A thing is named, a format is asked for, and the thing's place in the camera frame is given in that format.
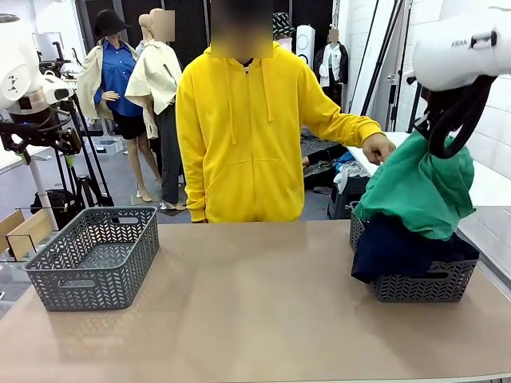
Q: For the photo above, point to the mannequin with cream jacket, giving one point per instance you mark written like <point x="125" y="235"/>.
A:
<point x="157" y="84"/>

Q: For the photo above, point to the person's left hand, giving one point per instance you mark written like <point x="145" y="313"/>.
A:
<point x="379" y="149"/>

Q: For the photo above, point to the person in yellow hoodie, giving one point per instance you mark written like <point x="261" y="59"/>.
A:
<point x="239" y="139"/>

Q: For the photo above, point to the white table with legs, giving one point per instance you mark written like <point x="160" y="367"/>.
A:
<point x="38" y="179"/>

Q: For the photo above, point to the pile of mixed clothes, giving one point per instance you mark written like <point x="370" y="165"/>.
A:
<point x="323" y="155"/>

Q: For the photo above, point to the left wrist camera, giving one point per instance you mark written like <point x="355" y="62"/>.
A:
<point x="58" y="89"/>

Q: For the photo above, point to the green garment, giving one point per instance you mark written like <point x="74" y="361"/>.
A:
<point x="415" y="191"/>

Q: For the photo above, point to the mannequin with white black jacket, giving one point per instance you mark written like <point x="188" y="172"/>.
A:
<point x="332" y="72"/>

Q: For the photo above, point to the black light stand poles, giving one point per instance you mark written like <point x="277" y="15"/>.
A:
<point x="386" y="40"/>

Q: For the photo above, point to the grey plastic lattice basket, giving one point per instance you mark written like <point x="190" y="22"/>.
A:
<point x="423" y="285"/>
<point x="92" y="259"/>

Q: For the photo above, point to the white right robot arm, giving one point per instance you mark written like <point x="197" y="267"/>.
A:
<point x="451" y="56"/>

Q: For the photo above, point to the person's left forearm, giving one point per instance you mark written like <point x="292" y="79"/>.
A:
<point x="351" y="125"/>

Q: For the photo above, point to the mannequin with blue shirt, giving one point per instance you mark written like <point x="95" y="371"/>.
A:
<point x="116" y="80"/>

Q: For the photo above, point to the black plastic crate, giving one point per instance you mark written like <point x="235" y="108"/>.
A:
<point x="343" y="203"/>

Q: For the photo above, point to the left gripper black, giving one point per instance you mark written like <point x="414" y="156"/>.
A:
<point x="32" y="131"/>

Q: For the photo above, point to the navy blue garment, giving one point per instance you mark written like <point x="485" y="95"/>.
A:
<point x="391" y="251"/>

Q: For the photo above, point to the black camera tripod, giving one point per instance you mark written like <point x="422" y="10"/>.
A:
<point x="85" y="187"/>

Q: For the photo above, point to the white tower air conditioner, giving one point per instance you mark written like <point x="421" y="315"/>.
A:
<point x="305" y="44"/>

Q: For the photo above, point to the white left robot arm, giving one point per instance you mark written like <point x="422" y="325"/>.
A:
<point x="16" y="60"/>

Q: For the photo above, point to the black backpack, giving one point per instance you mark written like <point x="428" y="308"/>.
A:
<point x="60" y="207"/>

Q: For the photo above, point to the person's right forearm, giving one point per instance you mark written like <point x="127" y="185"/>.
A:
<point x="191" y="179"/>

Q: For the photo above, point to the mannequin with bucket hat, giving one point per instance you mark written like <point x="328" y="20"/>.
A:
<point x="282" y="28"/>

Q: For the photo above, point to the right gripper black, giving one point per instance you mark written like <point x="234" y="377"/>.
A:
<point x="428" y="111"/>

